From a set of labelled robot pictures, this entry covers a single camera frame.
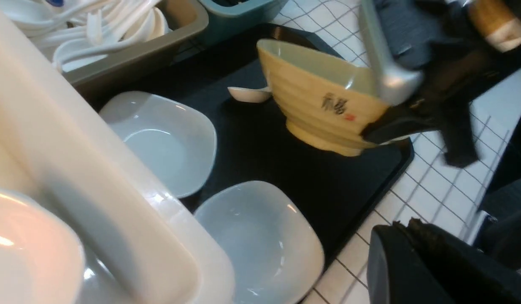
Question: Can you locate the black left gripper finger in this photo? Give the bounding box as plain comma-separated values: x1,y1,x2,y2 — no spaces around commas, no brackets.
367,219,521,304

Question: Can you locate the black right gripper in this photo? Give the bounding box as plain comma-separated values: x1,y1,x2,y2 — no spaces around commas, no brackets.
361,51,521,167

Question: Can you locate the yellow noodle bowl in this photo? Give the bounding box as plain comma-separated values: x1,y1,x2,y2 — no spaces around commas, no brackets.
256,39,389,157

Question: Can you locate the white square dish front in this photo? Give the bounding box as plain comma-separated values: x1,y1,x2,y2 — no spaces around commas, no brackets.
194,181,324,304

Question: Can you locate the white square dish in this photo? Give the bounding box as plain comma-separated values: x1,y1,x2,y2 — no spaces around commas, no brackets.
194,181,324,304
100,91,217,198

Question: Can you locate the white soup spoon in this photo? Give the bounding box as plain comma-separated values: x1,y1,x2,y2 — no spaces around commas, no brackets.
227,87,272,103

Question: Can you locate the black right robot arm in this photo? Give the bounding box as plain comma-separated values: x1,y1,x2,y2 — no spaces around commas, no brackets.
358,0,521,168

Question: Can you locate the black textured serving tray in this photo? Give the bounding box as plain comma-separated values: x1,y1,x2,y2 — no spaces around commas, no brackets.
85,23,415,267

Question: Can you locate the blue-grey chopstick bin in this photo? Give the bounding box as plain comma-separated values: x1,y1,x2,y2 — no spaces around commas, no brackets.
198,0,288,46

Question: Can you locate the grey-brown spoon bin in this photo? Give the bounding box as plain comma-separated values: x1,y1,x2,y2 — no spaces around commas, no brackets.
63,0,209,99

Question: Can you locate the pile of white spoons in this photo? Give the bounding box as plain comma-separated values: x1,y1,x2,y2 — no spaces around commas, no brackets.
0,0,171,73

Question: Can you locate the large white plastic tub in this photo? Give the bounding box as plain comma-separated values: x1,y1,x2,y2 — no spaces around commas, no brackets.
0,11,235,304

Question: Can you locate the stack of white dishes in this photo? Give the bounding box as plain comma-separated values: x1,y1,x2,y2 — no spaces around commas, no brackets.
0,189,86,304

